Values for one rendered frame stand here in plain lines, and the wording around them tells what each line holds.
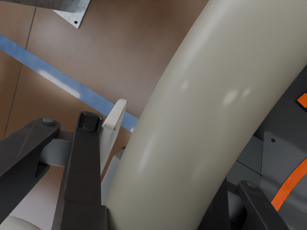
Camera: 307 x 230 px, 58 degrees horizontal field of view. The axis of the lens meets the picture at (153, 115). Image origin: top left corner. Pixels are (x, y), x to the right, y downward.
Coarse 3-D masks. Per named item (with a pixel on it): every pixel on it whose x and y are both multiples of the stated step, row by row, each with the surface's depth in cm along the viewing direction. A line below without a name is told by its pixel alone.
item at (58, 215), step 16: (80, 112) 14; (80, 128) 14; (96, 128) 14; (80, 144) 12; (96, 144) 13; (80, 160) 11; (96, 160) 11; (64, 176) 11; (80, 176) 10; (96, 176) 10; (64, 192) 9; (80, 192) 9; (96, 192) 9; (64, 208) 7; (80, 208) 7; (96, 208) 8; (64, 224) 7; (80, 224) 7; (96, 224) 7
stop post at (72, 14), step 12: (0, 0) 114; (12, 0) 118; (24, 0) 123; (36, 0) 129; (48, 0) 135; (60, 0) 142; (72, 0) 149; (84, 0) 152; (60, 12) 160; (72, 12) 155; (84, 12) 154; (72, 24) 158
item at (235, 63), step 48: (240, 0) 6; (288, 0) 6; (192, 48) 7; (240, 48) 6; (288, 48) 6; (192, 96) 6; (240, 96) 6; (144, 144) 7; (192, 144) 7; (240, 144) 7; (144, 192) 7; (192, 192) 7
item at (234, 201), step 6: (228, 186) 14; (234, 186) 15; (228, 192) 14; (234, 192) 14; (228, 198) 14; (234, 198) 14; (228, 204) 14; (234, 204) 14; (240, 204) 14; (234, 210) 14; (240, 210) 14; (246, 210) 14; (234, 216) 14; (240, 216) 14; (246, 216) 14; (234, 222) 14; (240, 222) 14
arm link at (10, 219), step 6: (12, 216) 56; (6, 222) 53; (12, 222) 53; (18, 222) 54; (24, 222) 55; (0, 228) 51; (6, 228) 51; (12, 228) 52; (18, 228) 53; (24, 228) 53; (30, 228) 54; (36, 228) 56
